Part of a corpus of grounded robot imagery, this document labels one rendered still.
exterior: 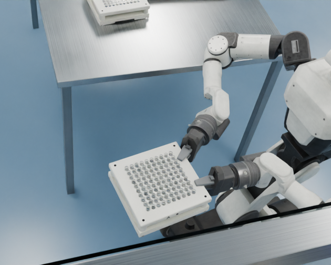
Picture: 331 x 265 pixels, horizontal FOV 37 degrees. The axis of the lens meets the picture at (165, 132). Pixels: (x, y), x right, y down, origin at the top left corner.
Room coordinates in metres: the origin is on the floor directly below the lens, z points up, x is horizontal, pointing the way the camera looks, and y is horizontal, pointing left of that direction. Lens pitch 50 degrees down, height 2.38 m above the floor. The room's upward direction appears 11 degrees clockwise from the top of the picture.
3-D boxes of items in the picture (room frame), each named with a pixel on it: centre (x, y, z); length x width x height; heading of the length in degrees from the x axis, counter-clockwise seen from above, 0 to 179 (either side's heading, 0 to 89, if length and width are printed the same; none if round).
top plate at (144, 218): (0.88, -0.01, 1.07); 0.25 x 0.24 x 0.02; 35
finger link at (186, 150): (1.00, -0.07, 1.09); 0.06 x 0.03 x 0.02; 159
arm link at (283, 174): (1.00, -0.38, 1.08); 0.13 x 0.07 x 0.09; 56
